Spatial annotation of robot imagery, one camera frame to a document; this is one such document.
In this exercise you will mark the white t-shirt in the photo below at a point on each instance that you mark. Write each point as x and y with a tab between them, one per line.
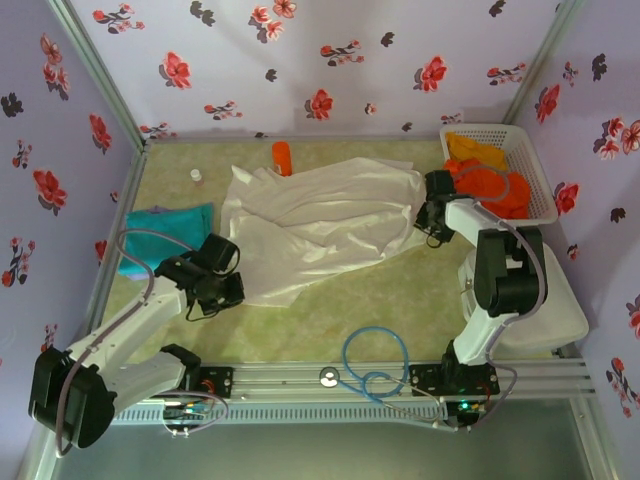
325	215

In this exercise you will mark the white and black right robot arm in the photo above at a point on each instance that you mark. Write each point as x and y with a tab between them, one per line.
465	215

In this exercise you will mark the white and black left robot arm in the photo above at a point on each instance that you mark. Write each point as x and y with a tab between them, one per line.
125	325

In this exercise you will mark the teal folded t-shirt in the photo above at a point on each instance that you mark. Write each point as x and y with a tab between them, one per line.
160	235

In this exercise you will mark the yellow t-shirt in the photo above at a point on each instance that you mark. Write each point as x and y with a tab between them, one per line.
475	150

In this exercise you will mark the orange t-shirt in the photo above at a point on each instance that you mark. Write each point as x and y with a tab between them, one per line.
515	200

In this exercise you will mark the small white-capped bottle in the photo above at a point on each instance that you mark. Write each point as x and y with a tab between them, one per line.
197	178

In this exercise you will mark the white plastic laundry basket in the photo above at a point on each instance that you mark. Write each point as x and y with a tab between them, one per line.
530	145

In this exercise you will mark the blue stethoscope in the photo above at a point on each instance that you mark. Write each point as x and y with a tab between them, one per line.
328	377

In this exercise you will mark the green circuit board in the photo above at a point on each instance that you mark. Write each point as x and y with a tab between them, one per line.
185	412
470	407

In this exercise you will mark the orange plastic bottle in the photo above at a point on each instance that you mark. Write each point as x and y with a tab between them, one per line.
281	152

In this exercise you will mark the white plastic bin lid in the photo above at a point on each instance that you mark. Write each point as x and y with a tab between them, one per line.
560	320

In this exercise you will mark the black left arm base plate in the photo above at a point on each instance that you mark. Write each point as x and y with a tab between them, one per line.
220	382

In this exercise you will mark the aluminium frame rail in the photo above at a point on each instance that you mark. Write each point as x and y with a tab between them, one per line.
280	375

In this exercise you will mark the aluminium side rail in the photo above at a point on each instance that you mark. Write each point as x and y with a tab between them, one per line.
134	170

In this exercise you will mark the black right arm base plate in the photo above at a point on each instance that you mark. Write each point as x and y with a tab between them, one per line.
425	380

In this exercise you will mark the aluminium frame post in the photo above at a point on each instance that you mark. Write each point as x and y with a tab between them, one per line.
542	65
97	65

